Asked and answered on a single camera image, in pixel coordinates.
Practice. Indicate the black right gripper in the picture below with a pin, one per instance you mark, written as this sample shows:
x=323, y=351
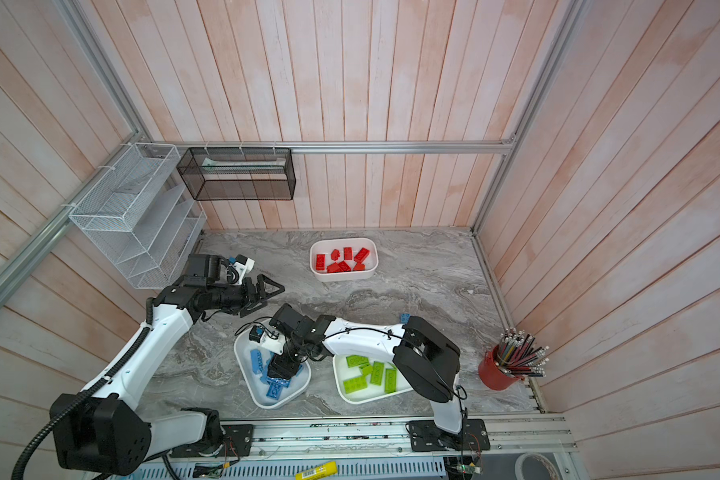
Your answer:
x=283, y=365

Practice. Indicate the white bin front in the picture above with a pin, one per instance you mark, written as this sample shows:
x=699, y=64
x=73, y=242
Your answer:
x=373, y=392

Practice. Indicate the large blue lego underside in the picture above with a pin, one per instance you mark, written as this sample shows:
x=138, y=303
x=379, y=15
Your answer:
x=284, y=383

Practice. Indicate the red cup with pencils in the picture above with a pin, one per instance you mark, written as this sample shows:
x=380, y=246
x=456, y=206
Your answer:
x=517, y=356

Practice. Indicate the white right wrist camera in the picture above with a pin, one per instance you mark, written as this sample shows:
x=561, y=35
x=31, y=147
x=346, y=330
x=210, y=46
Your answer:
x=271, y=341

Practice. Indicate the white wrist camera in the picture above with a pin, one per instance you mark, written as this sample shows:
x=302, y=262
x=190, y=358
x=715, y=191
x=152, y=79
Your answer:
x=239, y=266
x=271, y=341

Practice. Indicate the black mesh basket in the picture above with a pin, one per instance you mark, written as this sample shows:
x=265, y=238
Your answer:
x=238, y=173

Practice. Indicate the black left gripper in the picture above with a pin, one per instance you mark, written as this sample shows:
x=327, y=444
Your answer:
x=262, y=295

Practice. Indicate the white tape roll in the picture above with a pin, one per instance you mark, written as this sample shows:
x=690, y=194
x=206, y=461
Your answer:
x=535, y=466

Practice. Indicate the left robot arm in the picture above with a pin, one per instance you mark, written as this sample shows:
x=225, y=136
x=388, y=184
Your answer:
x=99, y=429

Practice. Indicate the white bin left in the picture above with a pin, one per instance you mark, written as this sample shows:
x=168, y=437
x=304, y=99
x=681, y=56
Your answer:
x=242, y=348

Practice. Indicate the white wire shelf rack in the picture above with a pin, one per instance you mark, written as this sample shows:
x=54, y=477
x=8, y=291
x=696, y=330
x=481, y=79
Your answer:
x=145, y=226

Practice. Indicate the yellow marker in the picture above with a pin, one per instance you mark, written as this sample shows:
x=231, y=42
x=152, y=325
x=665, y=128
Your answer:
x=318, y=472

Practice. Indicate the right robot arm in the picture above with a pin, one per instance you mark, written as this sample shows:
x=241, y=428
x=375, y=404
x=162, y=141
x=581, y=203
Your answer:
x=425, y=357

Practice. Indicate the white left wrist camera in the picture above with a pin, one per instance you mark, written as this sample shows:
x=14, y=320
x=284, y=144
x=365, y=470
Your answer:
x=239, y=266

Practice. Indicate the white bin with red legos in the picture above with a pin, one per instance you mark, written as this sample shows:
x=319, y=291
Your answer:
x=327, y=246

